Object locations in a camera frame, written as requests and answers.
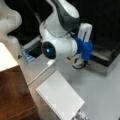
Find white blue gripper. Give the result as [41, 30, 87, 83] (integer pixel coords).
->
[72, 23, 93, 69]

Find black drawer box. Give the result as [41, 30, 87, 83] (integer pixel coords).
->
[86, 33, 120, 76]

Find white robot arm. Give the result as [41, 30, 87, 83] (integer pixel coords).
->
[39, 0, 93, 69]

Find white second robot base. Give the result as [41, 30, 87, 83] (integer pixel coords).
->
[0, 0, 22, 60]

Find white tilted panel board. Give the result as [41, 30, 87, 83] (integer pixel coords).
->
[35, 71, 85, 120]

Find white lamp shade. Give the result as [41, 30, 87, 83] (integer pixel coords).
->
[0, 42, 18, 72]

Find white cable with connector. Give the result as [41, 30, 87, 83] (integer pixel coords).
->
[27, 59, 56, 87]

